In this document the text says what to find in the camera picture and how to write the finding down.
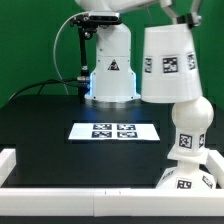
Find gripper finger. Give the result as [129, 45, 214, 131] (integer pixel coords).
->
[186, 0, 202, 28]
[160, 0, 178, 24]

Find white lamp shade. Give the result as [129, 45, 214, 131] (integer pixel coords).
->
[141, 24, 202, 103]

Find white light bulb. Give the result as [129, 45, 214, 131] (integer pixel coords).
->
[172, 96, 214, 156]

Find white lamp base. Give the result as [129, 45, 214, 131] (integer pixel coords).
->
[156, 147, 216, 190]

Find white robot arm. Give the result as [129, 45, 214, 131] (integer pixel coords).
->
[75, 0, 202, 104]

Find white marker sheet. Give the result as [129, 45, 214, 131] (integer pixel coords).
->
[68, 123, 160, 141]

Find grey cable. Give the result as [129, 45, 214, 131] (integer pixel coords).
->
[52, 12, 88, 96]

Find black cable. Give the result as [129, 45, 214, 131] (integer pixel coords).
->
[7, 77, 88, 102]

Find white left rail block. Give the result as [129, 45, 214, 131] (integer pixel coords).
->
[0, 149, 16, 187]

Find white front rail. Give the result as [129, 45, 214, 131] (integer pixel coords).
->
[0, 188, 224, 217]

